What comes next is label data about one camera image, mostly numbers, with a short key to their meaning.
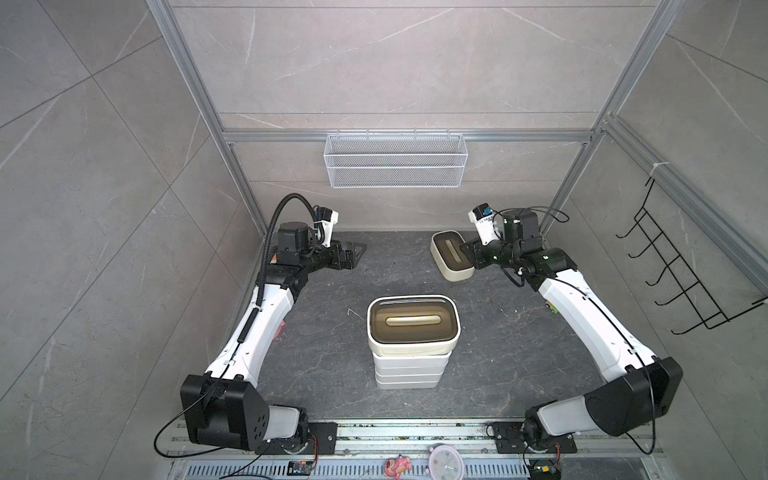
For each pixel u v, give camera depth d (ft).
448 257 3.43
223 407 1.40
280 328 3.03
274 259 1.96
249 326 1.51
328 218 2.24
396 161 3.28
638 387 1.29
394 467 2.21
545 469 2.30
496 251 2.11
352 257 2.25
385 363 2.21
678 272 2.24
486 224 2.18
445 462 2.25
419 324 2.03
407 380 2.54
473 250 2.21
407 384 2.52
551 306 1.71
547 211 3.78
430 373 2.40
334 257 2.21
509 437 2.40
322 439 2.40
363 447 2.40
